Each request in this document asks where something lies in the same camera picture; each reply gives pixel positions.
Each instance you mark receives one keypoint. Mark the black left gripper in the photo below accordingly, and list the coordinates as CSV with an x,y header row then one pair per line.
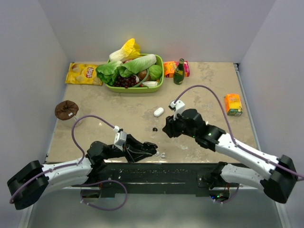
x,y
134,156

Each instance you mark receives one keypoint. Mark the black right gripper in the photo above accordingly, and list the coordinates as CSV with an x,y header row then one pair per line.
x,y
170,128

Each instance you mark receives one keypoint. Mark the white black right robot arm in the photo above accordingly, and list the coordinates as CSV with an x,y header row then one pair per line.
x,y
274,176

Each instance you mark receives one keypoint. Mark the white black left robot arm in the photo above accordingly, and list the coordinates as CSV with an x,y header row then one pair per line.
x,y
35,180

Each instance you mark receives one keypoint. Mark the white earbud charging case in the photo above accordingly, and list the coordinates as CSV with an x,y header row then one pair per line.
x,y
158,112

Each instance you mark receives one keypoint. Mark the green plastic basket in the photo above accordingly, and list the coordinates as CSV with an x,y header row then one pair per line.
x,y
140,90

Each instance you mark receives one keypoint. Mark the green glass bottle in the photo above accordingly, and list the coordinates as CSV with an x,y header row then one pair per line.
x,y
179,73

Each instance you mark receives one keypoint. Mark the round green cabbage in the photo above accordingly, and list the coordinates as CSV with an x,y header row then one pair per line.
x,y
155,72

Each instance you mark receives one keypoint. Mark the brown onion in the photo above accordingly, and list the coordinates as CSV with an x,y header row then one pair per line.
x,y
142,75

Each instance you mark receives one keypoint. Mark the dark red grapes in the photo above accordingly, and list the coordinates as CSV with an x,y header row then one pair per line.
x,y
126,82

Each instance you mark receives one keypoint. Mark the orange pink snack box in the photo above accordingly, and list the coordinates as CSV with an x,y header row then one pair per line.
x,y
169,68

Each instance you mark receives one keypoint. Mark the orange juice carton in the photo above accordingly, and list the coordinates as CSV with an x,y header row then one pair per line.
x,y
233,105

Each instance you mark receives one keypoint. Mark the pale romaine lettuce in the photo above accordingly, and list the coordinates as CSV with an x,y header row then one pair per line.
x,y
137,65

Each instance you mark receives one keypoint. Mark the brown topped beige cup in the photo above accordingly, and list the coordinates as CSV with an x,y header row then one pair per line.
x,y
68,112

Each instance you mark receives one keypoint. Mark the green lettuce leaf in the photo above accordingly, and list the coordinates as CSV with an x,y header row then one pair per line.
x,y
108,73

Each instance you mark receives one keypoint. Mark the yellow napa cabbage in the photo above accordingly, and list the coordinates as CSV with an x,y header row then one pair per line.
x,y
130,50

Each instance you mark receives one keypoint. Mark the yellow Lays chips bag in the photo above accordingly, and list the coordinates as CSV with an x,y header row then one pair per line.
x,y
82,74

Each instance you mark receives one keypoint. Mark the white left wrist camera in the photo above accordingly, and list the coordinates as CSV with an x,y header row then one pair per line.
x,y
120,138

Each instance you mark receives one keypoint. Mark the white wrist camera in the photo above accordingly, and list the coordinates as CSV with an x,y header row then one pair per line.
x,y
120,138
177,107

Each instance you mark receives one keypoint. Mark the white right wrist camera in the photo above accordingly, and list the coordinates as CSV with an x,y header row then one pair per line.
x,y
177,107

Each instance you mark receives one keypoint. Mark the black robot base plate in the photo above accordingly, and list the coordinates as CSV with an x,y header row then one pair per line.
x,y
157,178

